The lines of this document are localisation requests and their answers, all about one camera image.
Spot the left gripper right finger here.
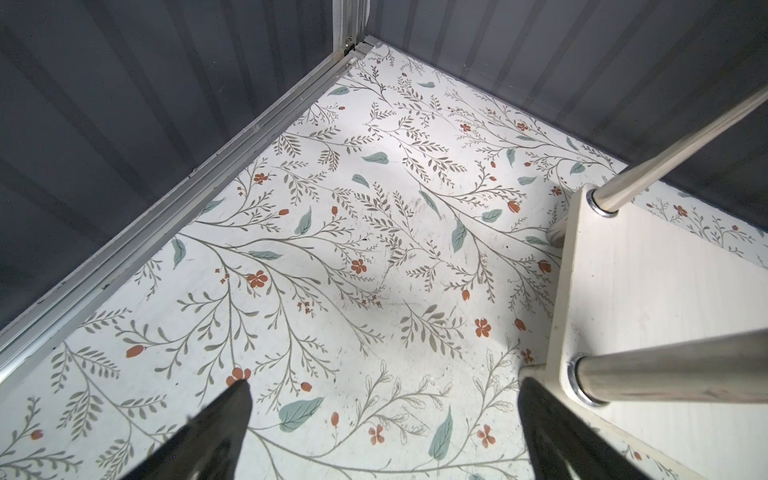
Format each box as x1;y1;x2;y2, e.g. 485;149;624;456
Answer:
517;378;647;479

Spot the white two-tier shelf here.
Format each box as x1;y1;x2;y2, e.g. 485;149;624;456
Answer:
519;89;767;479

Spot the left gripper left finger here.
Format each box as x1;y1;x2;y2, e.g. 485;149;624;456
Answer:
125;380;253;480

